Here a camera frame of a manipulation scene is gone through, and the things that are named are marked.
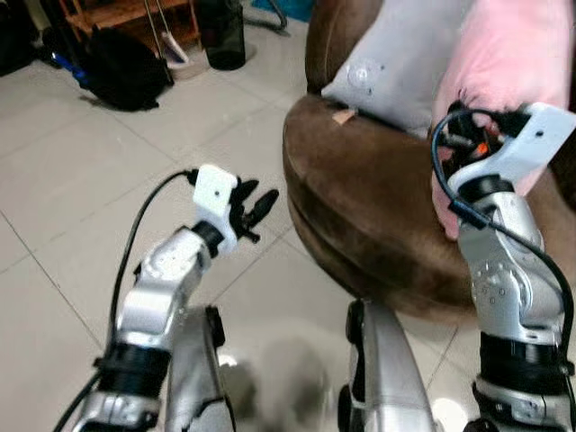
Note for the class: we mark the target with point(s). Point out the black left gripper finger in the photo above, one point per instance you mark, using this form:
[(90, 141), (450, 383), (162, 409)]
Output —
[(247, 190), (263, 207)]

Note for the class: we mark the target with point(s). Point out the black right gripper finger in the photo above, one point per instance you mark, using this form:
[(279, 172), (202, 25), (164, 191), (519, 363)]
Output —
[(457, 140), (459, 112)]

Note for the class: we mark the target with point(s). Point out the pink pillow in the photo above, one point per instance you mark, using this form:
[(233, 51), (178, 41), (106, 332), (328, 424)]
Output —
[(517, 54)]

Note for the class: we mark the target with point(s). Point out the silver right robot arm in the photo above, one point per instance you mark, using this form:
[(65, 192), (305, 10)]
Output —
[(513, 288)]

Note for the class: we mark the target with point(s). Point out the grey pillow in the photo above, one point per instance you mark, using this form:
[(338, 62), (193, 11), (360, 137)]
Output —
[(405, 63)]

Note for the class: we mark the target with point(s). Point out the brown round sofa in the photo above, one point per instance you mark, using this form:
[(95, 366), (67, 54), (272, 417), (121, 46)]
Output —
[(369, 198)]

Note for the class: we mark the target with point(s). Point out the dark waste bin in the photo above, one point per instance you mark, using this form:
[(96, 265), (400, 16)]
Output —
[(221, 36)]

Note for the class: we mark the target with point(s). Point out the silver left robot leg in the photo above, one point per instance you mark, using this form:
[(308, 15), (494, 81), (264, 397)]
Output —
[(193, 378)]

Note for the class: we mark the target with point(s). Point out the silver robot leg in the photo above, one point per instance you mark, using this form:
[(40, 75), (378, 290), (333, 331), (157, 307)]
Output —
[(193, 378), (387, 378)]

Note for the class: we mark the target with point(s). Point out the black backpack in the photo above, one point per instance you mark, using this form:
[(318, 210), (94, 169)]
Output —
[(121, 72)]

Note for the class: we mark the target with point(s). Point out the silver right robot leg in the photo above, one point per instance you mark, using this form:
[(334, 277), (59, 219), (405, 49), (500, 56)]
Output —
[(387, 378)]

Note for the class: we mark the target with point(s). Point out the wooden shelf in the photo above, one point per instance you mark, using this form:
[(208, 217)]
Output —
[(126, 13)]

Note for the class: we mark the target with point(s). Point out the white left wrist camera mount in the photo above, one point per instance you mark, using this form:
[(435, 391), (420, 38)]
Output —
[(214, 202)]

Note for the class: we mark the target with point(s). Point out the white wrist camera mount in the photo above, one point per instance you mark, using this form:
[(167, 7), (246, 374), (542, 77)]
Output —
[(531, 144), (214, 202)]

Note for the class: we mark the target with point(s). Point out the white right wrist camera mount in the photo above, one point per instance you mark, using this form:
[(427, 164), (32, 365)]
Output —
[(531, 144)]

